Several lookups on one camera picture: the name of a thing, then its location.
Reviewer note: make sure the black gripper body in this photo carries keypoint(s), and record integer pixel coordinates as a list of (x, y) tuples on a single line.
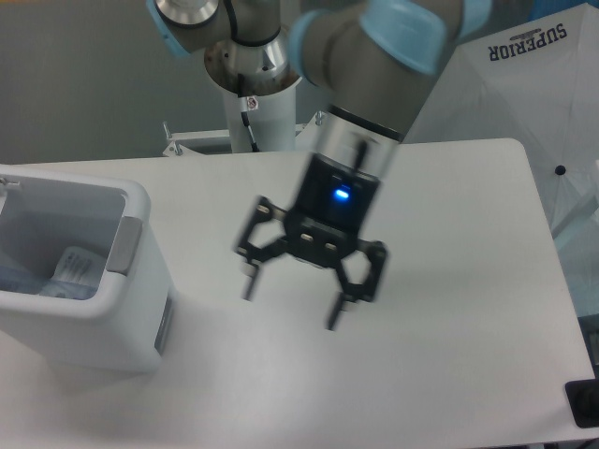
[(323, 224)]

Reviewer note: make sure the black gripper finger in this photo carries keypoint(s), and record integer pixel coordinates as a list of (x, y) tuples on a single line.
[(375, 253), (262, 239)]

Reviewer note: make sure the white plastic wrapper bag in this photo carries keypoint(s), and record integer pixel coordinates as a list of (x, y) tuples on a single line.
[(80, 266)]

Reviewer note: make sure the crushed clear plastic bottle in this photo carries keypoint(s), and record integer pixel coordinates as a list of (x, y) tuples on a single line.
[(23, 282)]

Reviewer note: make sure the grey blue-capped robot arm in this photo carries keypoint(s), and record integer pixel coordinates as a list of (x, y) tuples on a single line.
[(379, 59)]

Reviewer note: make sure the white open trash can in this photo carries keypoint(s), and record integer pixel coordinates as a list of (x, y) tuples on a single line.
[(124, 324)]

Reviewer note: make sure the white umbrella with lettering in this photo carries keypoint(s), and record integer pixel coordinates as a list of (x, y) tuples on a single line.
[(536, 83)]

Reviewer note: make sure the black device at table edge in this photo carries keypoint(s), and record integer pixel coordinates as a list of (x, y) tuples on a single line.
[(583, 400)]

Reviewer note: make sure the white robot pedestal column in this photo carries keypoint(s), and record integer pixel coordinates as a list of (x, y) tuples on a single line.
[(267, 117)]

